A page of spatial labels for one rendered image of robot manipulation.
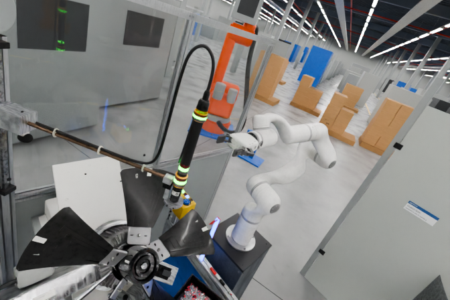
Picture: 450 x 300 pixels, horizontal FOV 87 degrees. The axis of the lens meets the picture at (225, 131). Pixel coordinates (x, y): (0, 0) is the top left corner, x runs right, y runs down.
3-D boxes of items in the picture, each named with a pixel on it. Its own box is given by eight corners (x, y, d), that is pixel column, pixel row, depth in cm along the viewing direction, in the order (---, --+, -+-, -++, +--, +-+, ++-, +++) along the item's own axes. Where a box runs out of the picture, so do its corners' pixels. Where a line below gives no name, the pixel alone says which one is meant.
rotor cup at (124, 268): (103, 258, 87) (118, 266, 78) (136, 231, 98) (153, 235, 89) (121, 290, 90) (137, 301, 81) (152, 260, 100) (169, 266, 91)
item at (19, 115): (-8, 126, 83) (-10, 104, 80) (13, 120, 90) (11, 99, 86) (19, 137, 83) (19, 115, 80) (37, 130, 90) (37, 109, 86)
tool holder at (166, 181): (155, 202, 83) (161, 181, 79) (163, 190, 90) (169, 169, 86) (179, 212, 83) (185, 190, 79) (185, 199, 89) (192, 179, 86)
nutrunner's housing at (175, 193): (165, 208, 86) (199, 89, 67) (169, 201, 89) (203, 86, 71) (175, 212, 85) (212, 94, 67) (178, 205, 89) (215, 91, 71)
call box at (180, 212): (164, 203, 149) (168, 190, 145) (177, 199, 156) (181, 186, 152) (178, 221, 140) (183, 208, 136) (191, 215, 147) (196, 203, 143)
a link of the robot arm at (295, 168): (255, 201, 124) (240, 180, 137) (261, 211, 132) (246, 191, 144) (329, 145, 129) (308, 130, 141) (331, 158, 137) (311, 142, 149)
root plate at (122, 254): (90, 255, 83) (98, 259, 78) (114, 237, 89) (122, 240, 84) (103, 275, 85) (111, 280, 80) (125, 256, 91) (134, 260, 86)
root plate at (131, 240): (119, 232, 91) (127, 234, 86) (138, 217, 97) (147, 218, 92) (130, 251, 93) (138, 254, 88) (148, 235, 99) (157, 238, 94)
